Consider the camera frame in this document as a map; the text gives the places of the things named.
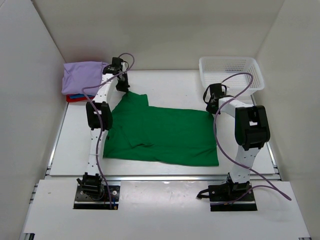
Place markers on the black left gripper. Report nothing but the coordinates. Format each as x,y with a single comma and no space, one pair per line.
124,88

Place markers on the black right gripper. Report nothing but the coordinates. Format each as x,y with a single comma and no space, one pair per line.
209,109

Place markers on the green t-shirt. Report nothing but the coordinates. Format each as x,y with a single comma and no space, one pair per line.
141,132

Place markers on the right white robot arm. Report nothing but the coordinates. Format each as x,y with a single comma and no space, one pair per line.
251,132

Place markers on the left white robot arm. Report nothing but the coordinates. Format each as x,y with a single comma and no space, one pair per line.
100,120

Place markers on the white plastic basket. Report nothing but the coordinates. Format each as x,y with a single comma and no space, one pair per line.
242,70

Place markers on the folded blue t-shirt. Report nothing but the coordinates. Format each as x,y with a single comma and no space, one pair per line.
76,96

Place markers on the folded lilac t-shirt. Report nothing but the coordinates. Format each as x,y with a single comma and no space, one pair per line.
78,75

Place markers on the folded red t-shirt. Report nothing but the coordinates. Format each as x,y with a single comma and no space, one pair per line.
75,100

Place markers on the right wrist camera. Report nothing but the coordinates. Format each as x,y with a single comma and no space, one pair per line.
217,89

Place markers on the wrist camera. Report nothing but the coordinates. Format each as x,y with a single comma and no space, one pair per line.
117,65
217,89

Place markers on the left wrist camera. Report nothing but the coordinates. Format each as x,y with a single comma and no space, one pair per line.
117,65

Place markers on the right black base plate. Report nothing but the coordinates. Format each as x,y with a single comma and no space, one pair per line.
222,199

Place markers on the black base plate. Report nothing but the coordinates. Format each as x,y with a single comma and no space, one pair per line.
85,201
222,199

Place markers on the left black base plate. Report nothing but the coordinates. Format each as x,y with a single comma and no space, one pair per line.
85,201

